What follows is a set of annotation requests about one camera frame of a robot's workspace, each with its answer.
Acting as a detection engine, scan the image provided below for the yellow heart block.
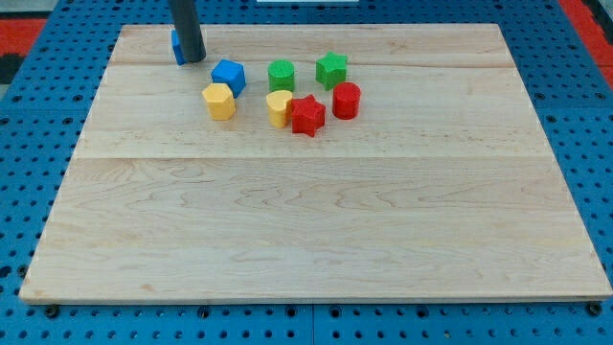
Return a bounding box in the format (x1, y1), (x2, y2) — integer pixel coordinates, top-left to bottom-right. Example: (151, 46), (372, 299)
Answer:
(266, 90), (293, 128)

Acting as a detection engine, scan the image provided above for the blue cube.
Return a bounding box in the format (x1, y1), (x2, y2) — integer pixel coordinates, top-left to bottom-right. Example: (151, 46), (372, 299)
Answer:
(211, 59), (246, 98)

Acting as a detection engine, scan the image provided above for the red star block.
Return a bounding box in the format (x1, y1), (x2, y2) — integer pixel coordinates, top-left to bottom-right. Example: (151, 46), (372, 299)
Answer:
(291, 95), (326, 137)

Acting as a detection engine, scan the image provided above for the red cylinder block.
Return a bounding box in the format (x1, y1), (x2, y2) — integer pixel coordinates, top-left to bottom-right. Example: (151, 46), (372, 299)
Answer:
(332, 81), (361, 120)

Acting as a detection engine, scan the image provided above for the green cylinder block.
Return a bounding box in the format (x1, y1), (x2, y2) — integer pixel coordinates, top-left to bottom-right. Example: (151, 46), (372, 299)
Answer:
(267, 59), (295, 92)

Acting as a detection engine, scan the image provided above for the green star block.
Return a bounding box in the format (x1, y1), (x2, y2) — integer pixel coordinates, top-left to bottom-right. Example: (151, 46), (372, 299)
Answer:
(315, 52), (348, 90)

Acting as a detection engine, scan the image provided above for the yellow hexagon block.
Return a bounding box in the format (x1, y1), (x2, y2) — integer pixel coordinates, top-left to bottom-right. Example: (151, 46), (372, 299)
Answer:
(202, 82), (236, 121)

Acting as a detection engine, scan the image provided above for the light wooden board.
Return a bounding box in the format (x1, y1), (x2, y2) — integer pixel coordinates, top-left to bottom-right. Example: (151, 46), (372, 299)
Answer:
(20, 24), (612, 305)

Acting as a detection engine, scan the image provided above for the blue block behind rod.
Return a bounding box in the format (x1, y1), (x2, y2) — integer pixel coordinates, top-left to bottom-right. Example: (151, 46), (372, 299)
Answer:
(170, 30), (186, 66)

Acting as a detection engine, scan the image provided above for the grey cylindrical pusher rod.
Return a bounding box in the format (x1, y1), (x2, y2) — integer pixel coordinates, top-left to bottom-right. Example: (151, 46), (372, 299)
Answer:
(168, 0), (207, 63)

